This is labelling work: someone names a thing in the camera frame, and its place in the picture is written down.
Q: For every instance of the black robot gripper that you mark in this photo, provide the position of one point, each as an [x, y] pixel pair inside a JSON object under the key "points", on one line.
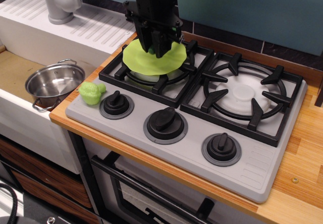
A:
{"points": [[156, 24]]}

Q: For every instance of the light green toy cauliflower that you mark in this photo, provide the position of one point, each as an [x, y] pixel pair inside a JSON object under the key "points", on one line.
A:
{"points": [[91, 92]]}

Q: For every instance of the green toy pickle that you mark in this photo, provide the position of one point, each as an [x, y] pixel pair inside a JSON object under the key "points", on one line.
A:
{"points": [[151, 50]]}

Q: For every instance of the lime green plastic plate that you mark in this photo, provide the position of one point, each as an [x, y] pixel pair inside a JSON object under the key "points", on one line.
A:
{"points": [[139, 61]]}

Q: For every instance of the small steel pot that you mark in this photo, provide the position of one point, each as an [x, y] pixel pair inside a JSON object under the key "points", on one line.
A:
{"points": [[50, 85]]}

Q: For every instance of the black left burner grate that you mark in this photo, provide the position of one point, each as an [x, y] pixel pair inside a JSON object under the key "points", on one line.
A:
{"points": [[168, 89]]}

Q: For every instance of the black burner grate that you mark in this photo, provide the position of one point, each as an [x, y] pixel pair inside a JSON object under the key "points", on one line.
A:
{"points": [[248, 98], [168, 89]]}

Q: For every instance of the black left stove knob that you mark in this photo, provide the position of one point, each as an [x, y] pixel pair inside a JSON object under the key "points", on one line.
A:
{"points": [[116, 106]]}

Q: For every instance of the black stove knob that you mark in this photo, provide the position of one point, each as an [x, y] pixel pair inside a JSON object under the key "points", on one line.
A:
{"points": [[221, 150], [116, 106], [165, 126]]}

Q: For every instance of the black middle stove knob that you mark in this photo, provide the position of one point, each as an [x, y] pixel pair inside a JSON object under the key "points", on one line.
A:
{"points": [[165, 126]]}

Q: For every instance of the grey toy faucet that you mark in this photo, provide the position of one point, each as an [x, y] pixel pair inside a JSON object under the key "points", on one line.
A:
{"points": [[61, 11]]}

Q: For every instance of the black right stove knob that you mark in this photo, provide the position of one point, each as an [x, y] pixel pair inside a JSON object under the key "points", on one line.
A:
{"points": [[221, 150]]}

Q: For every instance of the grey toy stove top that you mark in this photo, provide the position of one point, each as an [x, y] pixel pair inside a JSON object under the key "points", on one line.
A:
{"points": [[252, 176]]}

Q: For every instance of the black right burner grate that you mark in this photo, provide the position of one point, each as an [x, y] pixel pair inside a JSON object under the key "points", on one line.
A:
{"points": [[248, 98]]}

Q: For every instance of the wooden drawer front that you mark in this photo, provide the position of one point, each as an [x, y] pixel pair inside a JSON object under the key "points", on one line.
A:
{"points": [[48, 182]]}

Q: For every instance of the black oven door handle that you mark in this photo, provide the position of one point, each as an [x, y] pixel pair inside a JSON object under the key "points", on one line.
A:
{"points": [[108, 168]]}

